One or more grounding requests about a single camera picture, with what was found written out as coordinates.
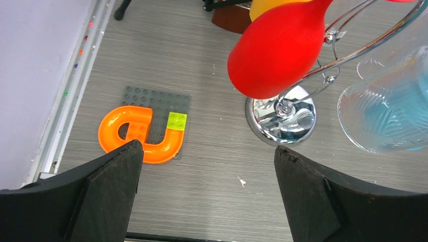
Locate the black music stand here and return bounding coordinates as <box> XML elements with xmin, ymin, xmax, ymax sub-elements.
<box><xmin>114</xmin><ymin>0</ymin><xmax>252</xmax><ymax>21</ymax></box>

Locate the clear ribbed wine glass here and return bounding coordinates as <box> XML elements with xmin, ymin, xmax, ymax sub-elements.
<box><xmin>337</xmin><ymin>12</ymin><xmax>427</xmax><ymax>153</ymax></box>

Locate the red wine glass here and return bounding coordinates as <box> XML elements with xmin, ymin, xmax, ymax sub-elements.
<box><xmin>227</xmin><ymin>1</ymin><xmax>331</xmax><ymax>99</ymax></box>

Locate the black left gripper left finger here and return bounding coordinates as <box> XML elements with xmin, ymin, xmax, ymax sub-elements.
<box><xmin>1</xmin><ymin>140</ymin><xmax>143</xmax><ymax>241</ymax></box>

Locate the yellow wine glass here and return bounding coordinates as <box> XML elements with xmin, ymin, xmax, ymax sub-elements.
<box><xmin>249</xmin><ymin>0</ymin><xmax>310</xmax><ymax>22</ymax></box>

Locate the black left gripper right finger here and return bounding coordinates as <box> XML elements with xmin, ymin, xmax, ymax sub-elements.
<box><xmin>274</xmin><ymin>146</ymin><xmax>427</xmax><ymax>241</ymax></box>

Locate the blue wine glass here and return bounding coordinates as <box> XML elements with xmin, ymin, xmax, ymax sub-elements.
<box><xmin>361</xmin><ymin>62</ymin><xmax>427</xmax><ymax>152</ymax></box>

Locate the chrome wine glass rack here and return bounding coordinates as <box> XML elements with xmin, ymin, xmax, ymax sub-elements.
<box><xmin>245</xmin><ymin>1</ymin><xmax>427</xmax><ymax>146</ymax></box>

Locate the grey building baseplate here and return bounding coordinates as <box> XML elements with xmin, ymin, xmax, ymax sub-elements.
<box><xmin>120</xmin><ymin>86</ymin><xmax>191</xmax><ymax>144</ymax></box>

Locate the brown wooden metronome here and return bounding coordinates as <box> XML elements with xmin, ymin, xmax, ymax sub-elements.
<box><xmin>211</xmin><ymin>3</ymin><xmax>251</xmax><ymax>34</ymax></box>

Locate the lime green building brick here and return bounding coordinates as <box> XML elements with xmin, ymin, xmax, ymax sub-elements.
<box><xmin>167</xmin><ymin>112</ymin><xmax>187</xmax><ymax>131</ymax></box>

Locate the orange curved toy tube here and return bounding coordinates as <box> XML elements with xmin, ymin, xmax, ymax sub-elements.
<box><xmin>98</xmin><ymin>105</ymin><xmax>185</xmax><ymax>164</ymax></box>

